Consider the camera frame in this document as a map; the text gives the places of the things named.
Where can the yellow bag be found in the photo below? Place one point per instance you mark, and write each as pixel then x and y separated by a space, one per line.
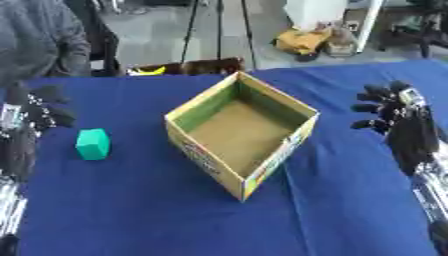
pixel 301 40

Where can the yellow banana toy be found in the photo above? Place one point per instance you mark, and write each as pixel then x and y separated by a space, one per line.
pixel 147 71

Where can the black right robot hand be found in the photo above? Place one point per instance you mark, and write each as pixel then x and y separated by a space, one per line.
pixel 411 133

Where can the black chair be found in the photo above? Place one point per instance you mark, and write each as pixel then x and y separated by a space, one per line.
pixel 104 36

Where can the green block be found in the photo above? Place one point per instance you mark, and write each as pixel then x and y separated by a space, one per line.
pixel 93 144

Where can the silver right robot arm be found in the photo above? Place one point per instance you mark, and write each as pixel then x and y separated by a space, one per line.
pixel 433 196

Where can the tan cardboard box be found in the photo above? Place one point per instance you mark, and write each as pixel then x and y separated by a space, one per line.
pixel 242 133

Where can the person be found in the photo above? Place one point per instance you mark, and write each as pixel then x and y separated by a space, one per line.
pixel 41 36

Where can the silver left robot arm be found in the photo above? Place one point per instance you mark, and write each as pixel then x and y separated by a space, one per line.
pixel 10 206

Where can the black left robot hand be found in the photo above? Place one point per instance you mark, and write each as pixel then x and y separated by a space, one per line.
pixel 23 133

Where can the white cabinet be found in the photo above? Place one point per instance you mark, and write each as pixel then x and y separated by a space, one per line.
pixel 326 18

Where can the brown basket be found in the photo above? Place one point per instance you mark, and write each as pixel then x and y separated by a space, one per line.
pixel 198 66

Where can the black tripod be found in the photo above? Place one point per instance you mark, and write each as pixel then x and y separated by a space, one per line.
pixel 219 30

